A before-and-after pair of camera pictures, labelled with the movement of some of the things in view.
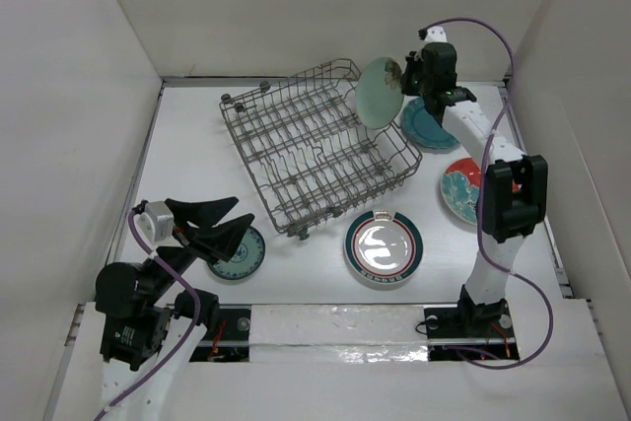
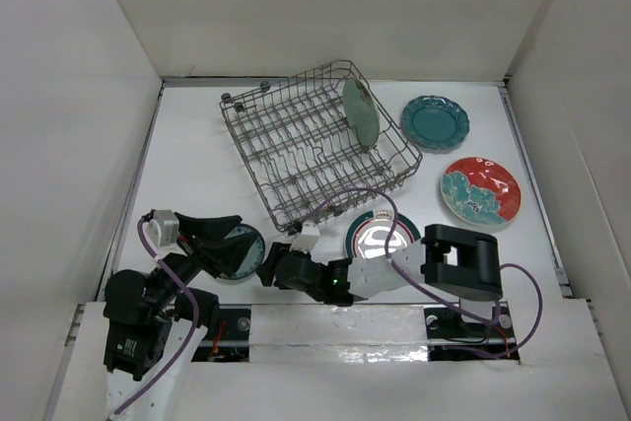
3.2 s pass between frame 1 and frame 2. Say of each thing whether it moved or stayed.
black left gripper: moved
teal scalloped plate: stayed
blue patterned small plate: stayed
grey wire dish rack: stayed
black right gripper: moved
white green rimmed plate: stayed
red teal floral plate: stayed
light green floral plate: moved
